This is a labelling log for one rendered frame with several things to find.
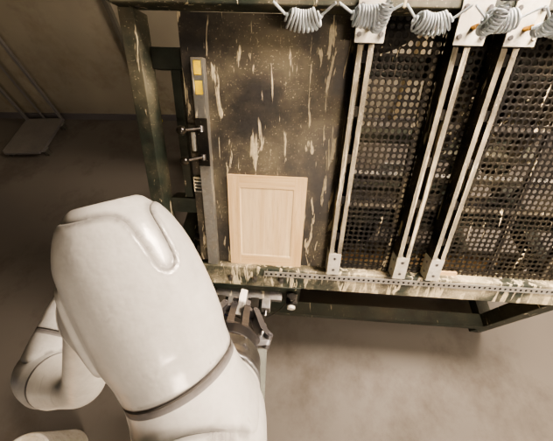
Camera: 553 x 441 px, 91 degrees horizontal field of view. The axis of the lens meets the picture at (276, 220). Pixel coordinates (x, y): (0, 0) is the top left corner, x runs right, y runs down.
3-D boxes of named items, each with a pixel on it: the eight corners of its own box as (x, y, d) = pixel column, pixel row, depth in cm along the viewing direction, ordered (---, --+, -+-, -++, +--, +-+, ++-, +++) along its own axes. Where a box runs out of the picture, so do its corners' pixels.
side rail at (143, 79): (170, 250, 154) (161, 262, 144) (132, 14, 107) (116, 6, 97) (180, 251, 154) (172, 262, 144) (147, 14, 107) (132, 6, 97)
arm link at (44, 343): (-3, 409, 47) (47, 327, 54) (-18, 394, 57) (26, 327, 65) (77, 416, 54) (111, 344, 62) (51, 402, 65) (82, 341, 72)
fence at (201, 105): (210, 259, 147) (208, 263, 144) (192, 58, 107) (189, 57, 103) (219, 260, 147) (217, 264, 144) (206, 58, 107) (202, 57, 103)
